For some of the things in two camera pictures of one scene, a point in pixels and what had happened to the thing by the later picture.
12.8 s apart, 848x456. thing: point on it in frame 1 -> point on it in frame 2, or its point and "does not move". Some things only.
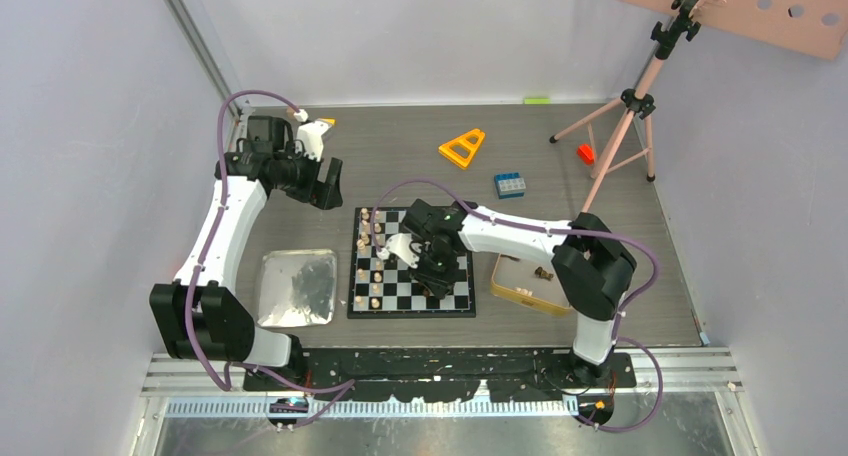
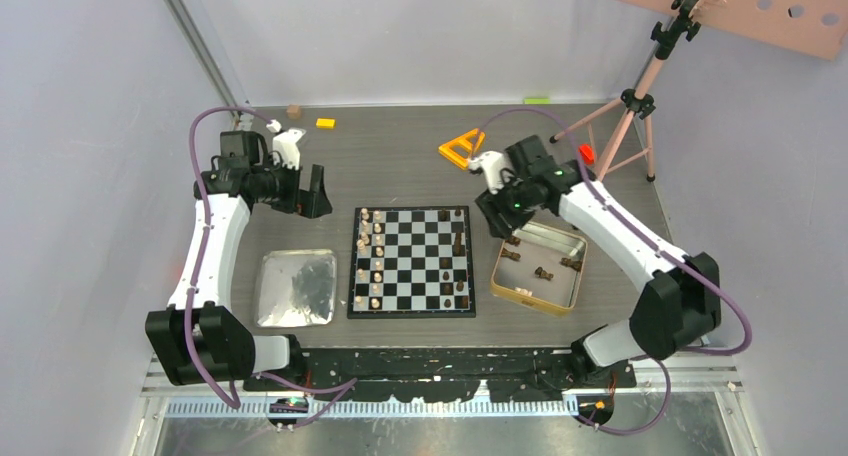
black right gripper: [439, 284] -> [491, 204]
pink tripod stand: [622, 132] does not move
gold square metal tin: [530, 280] does not move
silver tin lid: [298, 288] does not move
